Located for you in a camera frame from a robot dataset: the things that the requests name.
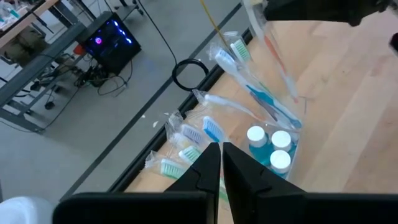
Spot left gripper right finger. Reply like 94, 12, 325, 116
222, 141, 398, 224

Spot green toothbrush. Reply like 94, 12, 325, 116
177, 145, 203, 164
217, 177, 231, 212
224, 30, 265, 85
144, 151, 189, 181

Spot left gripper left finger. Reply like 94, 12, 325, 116
52, 142, 221, 224

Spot wooden desk gray frame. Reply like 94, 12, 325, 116
0, 0, 88, 133

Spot blue toothbrush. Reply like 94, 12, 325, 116
200, 114, 226, 144
210, 43, 303, 130

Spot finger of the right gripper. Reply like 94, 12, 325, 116
263, 0, 389, 27

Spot black coiled hanging cable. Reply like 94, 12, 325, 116
136, 0, 210, 93

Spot black computer tower RGB lights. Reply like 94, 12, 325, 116
76, 11, 142, 75

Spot clear plastic bag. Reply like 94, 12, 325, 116
198, 93, 308, 184

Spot green bag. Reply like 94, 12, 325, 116
2, 27, 47, 68

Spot blue mouthwash bottle white cap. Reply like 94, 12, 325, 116
271, 129, 298, 156
246, 125, 274, 166
269, 149, 293, 180

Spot yellow hanging cable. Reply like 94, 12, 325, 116
200, 0, 231, 49

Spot black floor cable tangle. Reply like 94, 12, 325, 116
30, 52, 134, 98

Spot purple toothbrush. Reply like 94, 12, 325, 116
180, 123, 206, 147

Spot black aluminium table frame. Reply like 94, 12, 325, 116
107, 27, 254, 193

